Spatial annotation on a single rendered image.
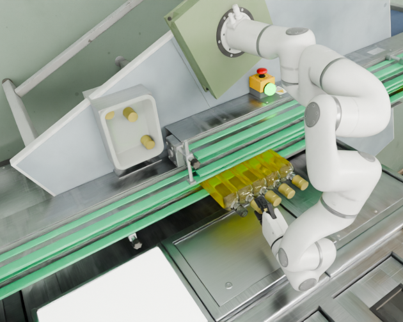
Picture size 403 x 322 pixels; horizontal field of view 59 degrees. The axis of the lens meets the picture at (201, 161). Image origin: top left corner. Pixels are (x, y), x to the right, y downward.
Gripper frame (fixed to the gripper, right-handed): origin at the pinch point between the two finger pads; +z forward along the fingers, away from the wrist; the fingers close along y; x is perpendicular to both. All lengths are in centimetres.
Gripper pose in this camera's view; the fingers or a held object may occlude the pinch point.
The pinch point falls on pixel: (260, 207)
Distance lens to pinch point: 113.6
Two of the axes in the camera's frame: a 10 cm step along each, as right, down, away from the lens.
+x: -9.5, 2.5, -1.7
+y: -0.9, -7.8, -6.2
